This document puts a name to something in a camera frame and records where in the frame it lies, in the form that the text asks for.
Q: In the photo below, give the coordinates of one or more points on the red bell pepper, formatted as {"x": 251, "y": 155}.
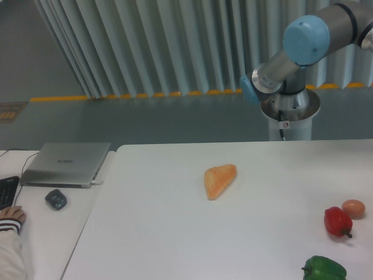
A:
{"x": 337, "y": 222}

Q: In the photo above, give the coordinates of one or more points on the orange triangular bread slice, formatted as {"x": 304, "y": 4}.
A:
{"x": 217, "y": 179}

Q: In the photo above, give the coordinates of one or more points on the white sleeved forearm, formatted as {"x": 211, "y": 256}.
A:
{"x": 12, "y": 263}

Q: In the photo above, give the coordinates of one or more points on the green bell pepper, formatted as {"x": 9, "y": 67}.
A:
{"x": 320, "y": 267}

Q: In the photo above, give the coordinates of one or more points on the black keyboard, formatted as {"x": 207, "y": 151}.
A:
{"x": 8, "y": 188}

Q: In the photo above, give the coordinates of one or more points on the silver closed laptop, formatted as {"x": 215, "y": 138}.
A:
{"x": 71, "y": 164}

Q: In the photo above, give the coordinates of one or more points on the person's hand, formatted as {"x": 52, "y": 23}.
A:
{"x": 15, "y": 213}

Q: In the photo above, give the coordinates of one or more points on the black computer mouse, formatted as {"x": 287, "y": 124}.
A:
{"x": 56, "y": 199}

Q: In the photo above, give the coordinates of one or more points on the brown egg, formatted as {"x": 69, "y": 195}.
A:
{"x": 354, "y": 208}

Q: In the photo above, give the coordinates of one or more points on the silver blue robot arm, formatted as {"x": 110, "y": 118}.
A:
{"x": 305, "y": 42}

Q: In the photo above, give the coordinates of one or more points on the white folding curtain screen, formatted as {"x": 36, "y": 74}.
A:
{"x": 155, "y": 48}

